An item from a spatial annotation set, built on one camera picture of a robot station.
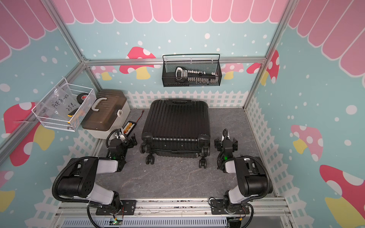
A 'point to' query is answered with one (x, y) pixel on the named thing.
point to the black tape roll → (81, 97)
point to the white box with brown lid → (111, 109)
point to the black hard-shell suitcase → (178, 128)
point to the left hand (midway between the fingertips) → (128, 136)
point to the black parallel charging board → (129, 127)
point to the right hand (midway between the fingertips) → (226, 137)
